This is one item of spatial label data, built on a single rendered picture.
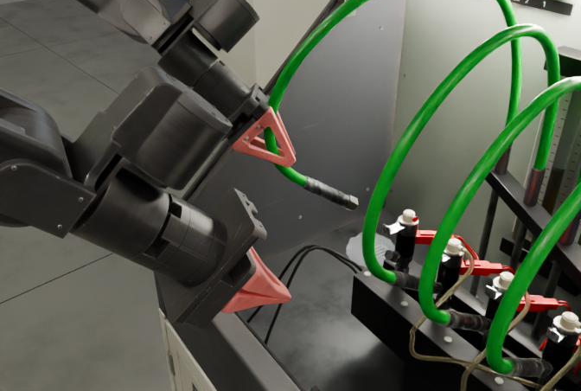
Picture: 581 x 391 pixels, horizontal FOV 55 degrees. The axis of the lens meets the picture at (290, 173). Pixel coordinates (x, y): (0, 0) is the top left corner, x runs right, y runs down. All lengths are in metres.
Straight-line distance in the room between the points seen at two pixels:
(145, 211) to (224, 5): 0.35
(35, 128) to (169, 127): 0.08
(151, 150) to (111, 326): 1.89
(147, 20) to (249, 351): 0.45
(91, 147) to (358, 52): 0.73
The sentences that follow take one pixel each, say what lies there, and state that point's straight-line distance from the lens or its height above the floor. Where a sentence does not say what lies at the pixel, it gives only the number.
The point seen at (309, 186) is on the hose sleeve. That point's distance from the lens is 0.75.
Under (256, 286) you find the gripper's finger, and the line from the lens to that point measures 0.45.
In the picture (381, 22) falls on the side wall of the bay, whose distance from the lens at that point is 1.07.
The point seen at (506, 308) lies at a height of 1.20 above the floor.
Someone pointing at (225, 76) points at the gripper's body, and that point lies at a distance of 0.68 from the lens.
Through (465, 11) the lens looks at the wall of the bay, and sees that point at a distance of 1.01.
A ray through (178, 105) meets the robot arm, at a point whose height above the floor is 1.40.
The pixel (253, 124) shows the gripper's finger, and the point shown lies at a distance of 0.67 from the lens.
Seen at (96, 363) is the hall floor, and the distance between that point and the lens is 2.13.
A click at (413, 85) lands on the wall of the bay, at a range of 1.12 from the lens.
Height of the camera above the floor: 1.54
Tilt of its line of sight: 31 degrees down
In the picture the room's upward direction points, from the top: straight up
